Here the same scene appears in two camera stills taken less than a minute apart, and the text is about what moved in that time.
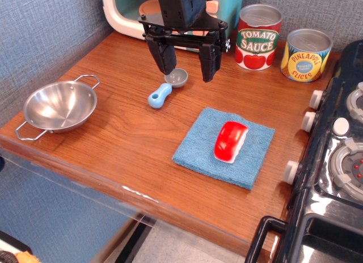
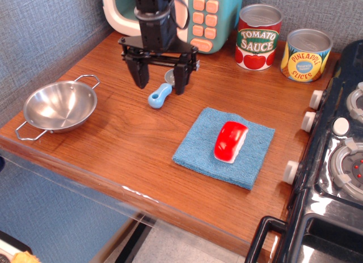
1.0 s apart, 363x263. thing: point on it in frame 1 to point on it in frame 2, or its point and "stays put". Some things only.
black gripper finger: [211, 56] to [182, 72]
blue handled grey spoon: [175, 79] stays put
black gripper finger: [164, 55] to [139, 66]
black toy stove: [325, 216] stays put
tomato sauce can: [257, 35] stays put
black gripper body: [184, 19] to [159, 44]
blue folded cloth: [196, 149] stays put
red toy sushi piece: [230, 138] stays put
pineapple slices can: [305, 55] stays put
